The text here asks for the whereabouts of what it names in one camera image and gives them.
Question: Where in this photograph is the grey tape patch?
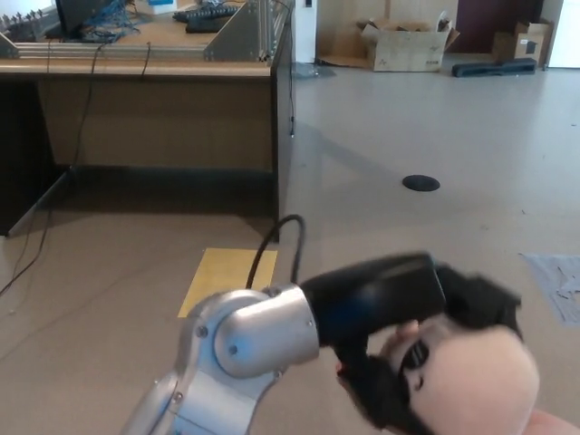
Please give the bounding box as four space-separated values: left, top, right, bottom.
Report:
518 253 580 328

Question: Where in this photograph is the large open cardboard box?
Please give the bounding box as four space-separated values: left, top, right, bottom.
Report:
357 12 459 73

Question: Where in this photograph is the black monitor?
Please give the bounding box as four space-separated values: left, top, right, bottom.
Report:
54 0 114 37

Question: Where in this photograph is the black cable with plug end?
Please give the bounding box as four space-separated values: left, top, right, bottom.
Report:
286 0 297 138

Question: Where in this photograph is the short black keyboard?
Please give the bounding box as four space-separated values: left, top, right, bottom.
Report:
185 17 227 34

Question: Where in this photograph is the long black foam block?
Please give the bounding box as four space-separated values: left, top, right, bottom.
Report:
451 58 537 79

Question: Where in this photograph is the dark red door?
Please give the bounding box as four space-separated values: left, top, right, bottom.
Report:
455 0 544 53

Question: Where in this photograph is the long black keyboard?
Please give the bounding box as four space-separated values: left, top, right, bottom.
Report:
172 5 241 22

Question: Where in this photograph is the long thin black cable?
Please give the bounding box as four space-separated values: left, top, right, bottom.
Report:
0 44 104 295

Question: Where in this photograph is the wooden desk with dark sides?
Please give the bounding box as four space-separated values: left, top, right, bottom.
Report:
0 0 298 237

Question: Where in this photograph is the row of grey metal clamps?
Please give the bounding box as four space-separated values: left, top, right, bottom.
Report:
0 11 58 40

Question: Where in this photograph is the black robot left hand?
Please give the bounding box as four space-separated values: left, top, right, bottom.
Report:
299 251 523 435

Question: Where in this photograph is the blue cable bundle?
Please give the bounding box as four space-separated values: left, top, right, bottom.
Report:
83 0 141 42

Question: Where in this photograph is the person's bare hand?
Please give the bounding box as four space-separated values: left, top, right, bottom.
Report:
520 398 580 435

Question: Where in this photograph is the thick black wrist cable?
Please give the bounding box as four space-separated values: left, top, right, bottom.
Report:
246 214 307 289

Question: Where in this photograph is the small cardboard box with label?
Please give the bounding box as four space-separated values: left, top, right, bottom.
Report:
492 17 555 69

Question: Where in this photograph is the clear plastic bag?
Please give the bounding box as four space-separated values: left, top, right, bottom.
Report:
294 63 337 79

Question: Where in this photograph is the pink plush dumpling with sunglasses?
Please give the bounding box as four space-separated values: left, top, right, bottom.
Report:
380 319 540 435

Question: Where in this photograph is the round black floor cover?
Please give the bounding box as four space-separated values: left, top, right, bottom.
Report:
401 174 440 191

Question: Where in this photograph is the yellow paper sheet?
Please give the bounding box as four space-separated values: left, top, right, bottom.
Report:
178 247 278 318

